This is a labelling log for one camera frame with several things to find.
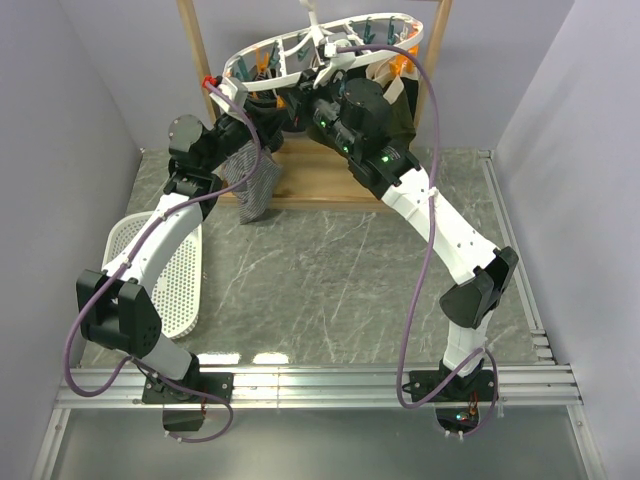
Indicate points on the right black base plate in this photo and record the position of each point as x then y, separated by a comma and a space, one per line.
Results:
478, 386

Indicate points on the black box under rail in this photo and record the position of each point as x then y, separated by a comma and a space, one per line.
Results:
177, 421

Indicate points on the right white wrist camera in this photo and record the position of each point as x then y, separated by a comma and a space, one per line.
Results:
328, 51

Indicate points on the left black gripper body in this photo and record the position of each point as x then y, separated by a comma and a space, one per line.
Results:
264, 133

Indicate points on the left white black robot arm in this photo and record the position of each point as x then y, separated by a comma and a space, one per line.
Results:
115, 307

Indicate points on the white round clip hanger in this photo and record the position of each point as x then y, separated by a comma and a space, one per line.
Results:
277, 62

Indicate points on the orange clothes peg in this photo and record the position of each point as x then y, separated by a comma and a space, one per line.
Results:
403, 67
280, 103

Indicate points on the white perforated plastic basket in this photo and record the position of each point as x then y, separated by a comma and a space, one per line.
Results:
176, 295

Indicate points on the grey striped boxer underwear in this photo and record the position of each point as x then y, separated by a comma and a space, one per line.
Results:
261, 178

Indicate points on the wooden hanger stand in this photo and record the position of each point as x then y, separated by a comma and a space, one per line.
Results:
314, 178

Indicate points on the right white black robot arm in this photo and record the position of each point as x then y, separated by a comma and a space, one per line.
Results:
355, 118

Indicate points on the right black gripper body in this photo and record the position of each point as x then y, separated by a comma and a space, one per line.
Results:
323, 115

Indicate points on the aluminium mounting rail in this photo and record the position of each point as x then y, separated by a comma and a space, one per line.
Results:
339, 422

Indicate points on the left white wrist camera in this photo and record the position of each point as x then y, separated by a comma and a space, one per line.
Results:
225, 90

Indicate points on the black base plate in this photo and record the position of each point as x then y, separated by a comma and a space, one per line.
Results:
478, 386
201, 389

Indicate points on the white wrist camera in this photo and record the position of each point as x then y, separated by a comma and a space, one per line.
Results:
328, 51
225, 90

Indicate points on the olive green hanging underwear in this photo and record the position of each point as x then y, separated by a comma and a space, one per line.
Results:
379, 73

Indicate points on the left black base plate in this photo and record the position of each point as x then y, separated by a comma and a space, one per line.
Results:
201, 389

